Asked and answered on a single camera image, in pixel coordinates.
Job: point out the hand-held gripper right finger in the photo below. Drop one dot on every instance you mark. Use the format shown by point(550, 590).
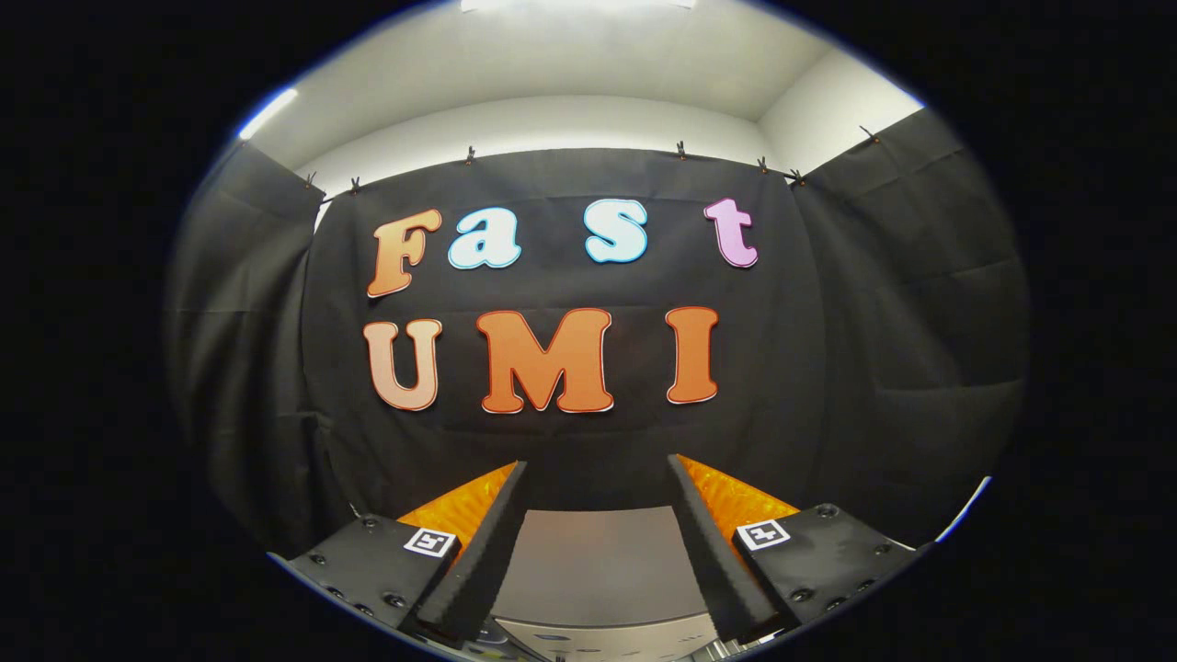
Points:
point(713, 552)

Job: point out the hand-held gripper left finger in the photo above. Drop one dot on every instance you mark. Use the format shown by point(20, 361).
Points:
point(483, 552)

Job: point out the grey washing machine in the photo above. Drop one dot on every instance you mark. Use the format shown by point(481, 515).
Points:
point(607, 641)

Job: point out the black backdrop cloth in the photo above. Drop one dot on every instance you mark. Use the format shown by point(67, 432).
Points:
point(570, 441)

